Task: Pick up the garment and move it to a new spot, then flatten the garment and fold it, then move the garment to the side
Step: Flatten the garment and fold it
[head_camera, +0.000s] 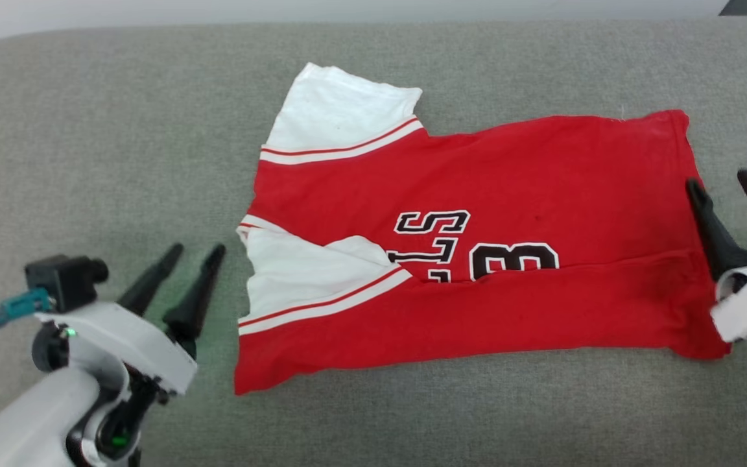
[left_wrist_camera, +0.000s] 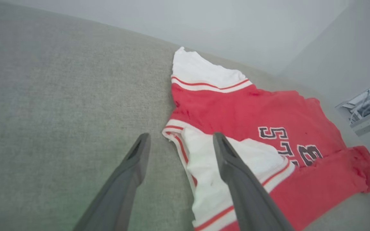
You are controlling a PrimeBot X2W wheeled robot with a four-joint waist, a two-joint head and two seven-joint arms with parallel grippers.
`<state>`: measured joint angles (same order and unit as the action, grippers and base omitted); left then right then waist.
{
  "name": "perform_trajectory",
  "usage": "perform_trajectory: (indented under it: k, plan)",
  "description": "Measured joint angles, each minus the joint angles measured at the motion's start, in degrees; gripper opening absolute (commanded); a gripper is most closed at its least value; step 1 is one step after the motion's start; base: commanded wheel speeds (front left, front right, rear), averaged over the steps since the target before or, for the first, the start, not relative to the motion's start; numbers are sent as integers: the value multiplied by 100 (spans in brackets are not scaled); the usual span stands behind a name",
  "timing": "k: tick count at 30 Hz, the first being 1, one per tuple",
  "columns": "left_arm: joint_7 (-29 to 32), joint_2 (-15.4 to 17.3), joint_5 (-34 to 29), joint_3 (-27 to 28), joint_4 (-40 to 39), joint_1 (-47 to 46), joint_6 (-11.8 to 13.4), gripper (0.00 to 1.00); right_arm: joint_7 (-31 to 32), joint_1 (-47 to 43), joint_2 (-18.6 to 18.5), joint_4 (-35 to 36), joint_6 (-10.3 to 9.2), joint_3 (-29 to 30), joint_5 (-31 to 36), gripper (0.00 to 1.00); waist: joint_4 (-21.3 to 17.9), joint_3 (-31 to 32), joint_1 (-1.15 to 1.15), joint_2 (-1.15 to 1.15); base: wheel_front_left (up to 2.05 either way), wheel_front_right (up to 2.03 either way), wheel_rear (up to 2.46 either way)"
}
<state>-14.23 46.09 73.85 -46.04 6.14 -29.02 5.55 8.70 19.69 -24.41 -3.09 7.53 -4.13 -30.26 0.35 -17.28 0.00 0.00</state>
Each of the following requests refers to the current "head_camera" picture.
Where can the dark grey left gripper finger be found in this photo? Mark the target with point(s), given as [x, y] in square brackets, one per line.
[150, 282]
[195, 305]

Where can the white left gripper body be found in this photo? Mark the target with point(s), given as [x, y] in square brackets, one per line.
[133, 340]

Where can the red and white jersey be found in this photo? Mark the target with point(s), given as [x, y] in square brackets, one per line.
[542, 181]

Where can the grey partition panel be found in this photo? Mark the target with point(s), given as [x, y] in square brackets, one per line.
[740, 6]

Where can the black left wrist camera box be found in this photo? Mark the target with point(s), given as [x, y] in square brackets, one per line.
[62, 279]

